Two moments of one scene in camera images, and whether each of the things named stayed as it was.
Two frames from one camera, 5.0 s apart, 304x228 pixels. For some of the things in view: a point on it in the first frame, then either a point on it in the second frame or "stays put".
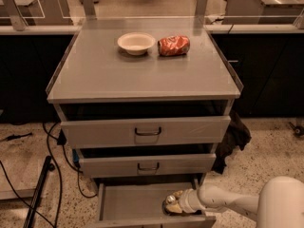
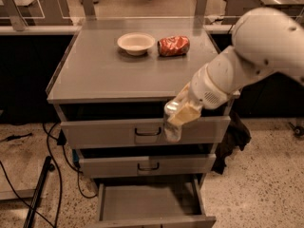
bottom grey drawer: [142, 205] stays put
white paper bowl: [136, 43] stays put
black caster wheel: [298, 131] stays put
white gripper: [189, 199] to [205, 89]
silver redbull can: [170, 199] to [172, 131]
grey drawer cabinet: [144, 102] stays put
